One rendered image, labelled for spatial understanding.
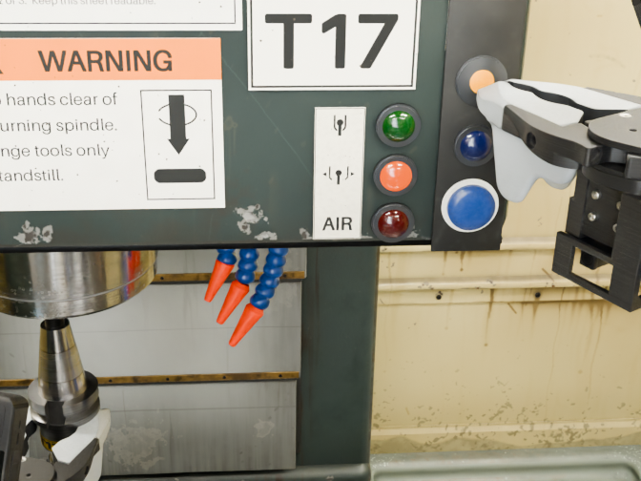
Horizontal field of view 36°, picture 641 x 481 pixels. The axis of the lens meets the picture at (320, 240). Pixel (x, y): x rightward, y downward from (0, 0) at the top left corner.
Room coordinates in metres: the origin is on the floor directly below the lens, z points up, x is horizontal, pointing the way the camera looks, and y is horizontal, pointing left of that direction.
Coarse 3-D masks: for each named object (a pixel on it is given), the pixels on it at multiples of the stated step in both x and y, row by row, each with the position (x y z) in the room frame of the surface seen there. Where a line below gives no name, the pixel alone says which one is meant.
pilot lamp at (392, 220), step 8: (384, 216) 0.55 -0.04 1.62; (392, 216) 0.55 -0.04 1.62; (400, 216) 0.55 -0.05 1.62; (384, 224) 0.55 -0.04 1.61; (392, 224) 0.55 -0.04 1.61; (400, 224) 0.55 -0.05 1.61; (408, 224) 0.55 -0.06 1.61; (384, 232) 0.55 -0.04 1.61; (392, 232) 0.55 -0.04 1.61; (400, 232) 0.55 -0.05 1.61
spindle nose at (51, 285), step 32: (0, 256) 0.66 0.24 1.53; (32, 256) 0.66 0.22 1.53; (64, 256) 0.66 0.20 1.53; (96, 256) 0.67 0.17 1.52; (128, 256) 0.69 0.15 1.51; (0, 288) 0.67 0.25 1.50; (32, 288) 0.66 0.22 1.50; (64, 288) 0.66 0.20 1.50; (96, 288) 0.67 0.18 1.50; (128, 288) 0.69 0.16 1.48
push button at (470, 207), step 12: (456, 192) 0.55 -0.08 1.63; (468, 192) 0.55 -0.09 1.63; (480, 192) 0.55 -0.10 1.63; (456, 204) 0.55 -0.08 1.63; (468, 204) 0.55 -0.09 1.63; (480, 204) 0.55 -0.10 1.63; (492, 204) 0.55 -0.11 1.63; (456, 216) 0.55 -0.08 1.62; (468, 216) 0.55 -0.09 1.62; (480, 216) 0.55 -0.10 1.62; (492, 216) 0.55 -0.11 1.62; (468, 228) 0.55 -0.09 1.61
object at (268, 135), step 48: (432, 0) 0.56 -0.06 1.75; (528, 0) 0.57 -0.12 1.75; (240, 48) 0.55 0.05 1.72; (432, 48) 0.56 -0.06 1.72; (240, 96) 0.55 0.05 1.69; (288, 96) 0.55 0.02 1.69; (336, 96) 0.55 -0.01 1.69; (384, 96) 0.56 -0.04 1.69; (432, 96) 0.56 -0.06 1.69; (240, 144) 0.55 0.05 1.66; (288, 144) 0.55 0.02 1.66; (384, 144) 0.56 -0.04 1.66; (432, 144) 0.56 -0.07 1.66; (240, 192) 0.55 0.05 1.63; (288, 192) 0.55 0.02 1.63; (432, 192) 0.56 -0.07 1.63; (0, 240) 0.54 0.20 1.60; (48, 240) 0.54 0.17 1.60; (96, 240) 0.54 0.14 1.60; (144, 240) 0.54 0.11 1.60; (192, 240) 0.55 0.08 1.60; (240, 240) 0.55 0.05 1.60; (288, 240) 0.55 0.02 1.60; (336, 240) 0.55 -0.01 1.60
